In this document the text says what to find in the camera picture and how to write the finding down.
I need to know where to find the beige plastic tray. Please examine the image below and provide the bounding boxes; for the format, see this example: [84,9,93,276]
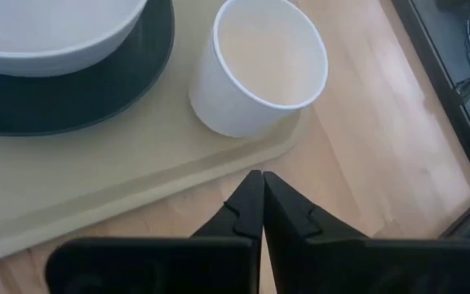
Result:
[0,0,312,269]

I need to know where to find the white ribbed bowl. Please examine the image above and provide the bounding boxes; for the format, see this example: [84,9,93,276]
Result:
[0,0,149,78]

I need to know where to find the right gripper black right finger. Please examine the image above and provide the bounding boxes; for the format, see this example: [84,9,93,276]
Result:
[263,171,470,294]

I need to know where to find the dark round plate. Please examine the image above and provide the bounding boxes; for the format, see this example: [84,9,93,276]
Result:
[0,0,175,137]

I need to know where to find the black aluminium table frame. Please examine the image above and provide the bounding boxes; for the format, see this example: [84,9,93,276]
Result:
[389,0,470,242]

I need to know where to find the white mug with handle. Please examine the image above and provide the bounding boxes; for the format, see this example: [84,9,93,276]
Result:
[188,0,330,139]

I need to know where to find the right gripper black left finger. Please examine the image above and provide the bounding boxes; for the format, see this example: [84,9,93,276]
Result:
[45,170,264,294]

